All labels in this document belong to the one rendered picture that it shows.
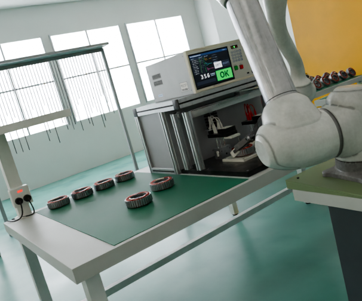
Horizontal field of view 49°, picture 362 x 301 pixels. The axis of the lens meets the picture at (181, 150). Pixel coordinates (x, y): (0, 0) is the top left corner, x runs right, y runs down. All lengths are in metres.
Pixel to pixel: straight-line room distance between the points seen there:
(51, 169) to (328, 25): 5.46
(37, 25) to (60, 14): 0.53
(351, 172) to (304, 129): 0.22
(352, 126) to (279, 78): 0.25
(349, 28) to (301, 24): 0.70
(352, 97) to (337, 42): 4.39
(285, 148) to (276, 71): 0.24
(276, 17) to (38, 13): 7.25
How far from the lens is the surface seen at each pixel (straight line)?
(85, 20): 8.80
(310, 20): 5.83
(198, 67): 1.96
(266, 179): 1.66
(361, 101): 1.26
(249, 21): 1.32
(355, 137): 1.25
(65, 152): 8.22
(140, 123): 2.19
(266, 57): 1.27
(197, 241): 2.64
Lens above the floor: 1.18
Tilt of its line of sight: 9 degrees down
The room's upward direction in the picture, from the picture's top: 15 degrees counter-clockwise
